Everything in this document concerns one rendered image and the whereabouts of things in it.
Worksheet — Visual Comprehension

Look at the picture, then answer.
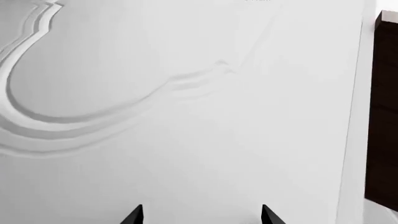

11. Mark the dark brown wooden panel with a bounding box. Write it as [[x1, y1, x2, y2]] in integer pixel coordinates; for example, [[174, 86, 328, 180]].
[[364, 9, 398, 213]]

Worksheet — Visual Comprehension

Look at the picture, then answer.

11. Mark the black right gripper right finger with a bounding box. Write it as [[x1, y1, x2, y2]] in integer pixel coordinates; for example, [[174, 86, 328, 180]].
[[261, 203, 287, 224]]

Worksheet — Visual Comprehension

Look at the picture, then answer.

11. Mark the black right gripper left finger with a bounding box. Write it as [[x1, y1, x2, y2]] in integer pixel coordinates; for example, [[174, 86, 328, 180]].
[[119, 203, 144, 224]]

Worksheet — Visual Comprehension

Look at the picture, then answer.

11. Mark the white carved cabinet door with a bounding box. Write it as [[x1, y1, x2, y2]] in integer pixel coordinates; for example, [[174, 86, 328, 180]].
[[0, 0, 365, 224]]

